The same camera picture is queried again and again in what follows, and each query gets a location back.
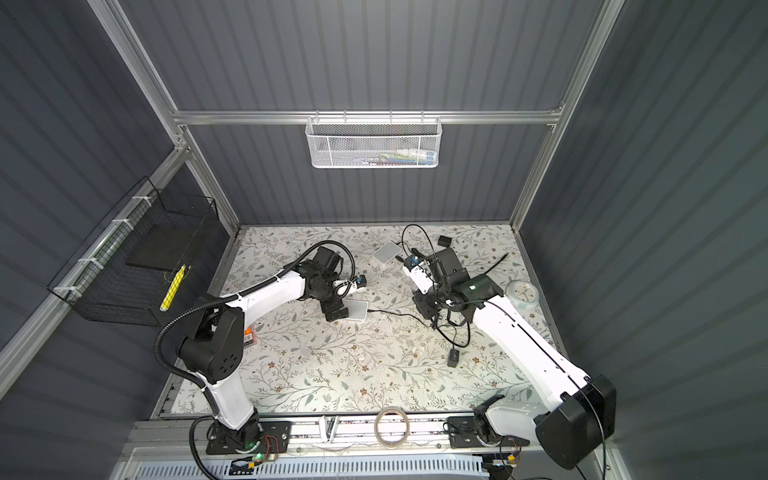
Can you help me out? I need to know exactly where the black foam pad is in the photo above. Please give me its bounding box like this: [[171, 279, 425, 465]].
[[125, 224, 194, 272]]

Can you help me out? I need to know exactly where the white wire mesh basket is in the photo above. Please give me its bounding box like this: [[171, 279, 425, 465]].
[[305, 119, 443, 169]]

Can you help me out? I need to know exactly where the black wire basket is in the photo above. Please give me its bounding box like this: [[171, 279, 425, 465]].
[[48, 179, 219, 327]]

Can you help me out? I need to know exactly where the white network switch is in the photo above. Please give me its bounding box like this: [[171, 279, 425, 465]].
[[343, 299, 369, 322], [372, 241, 402, 265]]

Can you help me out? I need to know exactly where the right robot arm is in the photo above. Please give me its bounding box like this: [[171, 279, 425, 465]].
[[403, 248, 617, 470]]

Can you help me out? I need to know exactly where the pack of coloured markers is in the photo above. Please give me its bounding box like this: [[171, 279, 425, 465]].
[[243, 326, 255, 347]]

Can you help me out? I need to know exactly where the yellow striped marker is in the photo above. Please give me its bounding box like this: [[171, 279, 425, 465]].
[[159, 264, 187, 312]]

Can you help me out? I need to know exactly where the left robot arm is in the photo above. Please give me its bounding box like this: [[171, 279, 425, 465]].
[[153, 240, 366, 437]]

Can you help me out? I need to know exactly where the clear tape roll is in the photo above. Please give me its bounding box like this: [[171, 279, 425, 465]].
[[373, 406, 411, 449]]

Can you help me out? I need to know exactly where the white round timer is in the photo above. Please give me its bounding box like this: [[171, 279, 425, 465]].
[[506, 280, 540, 310]]

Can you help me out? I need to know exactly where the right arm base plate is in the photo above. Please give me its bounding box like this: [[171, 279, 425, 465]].
[[442, 415, 531, 449]]

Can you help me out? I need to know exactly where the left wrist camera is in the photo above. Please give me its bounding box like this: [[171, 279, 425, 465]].
[[333, 274, 367, 298]]

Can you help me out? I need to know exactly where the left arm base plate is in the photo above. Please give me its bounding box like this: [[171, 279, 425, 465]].
[[205, 421, 292, 455]]

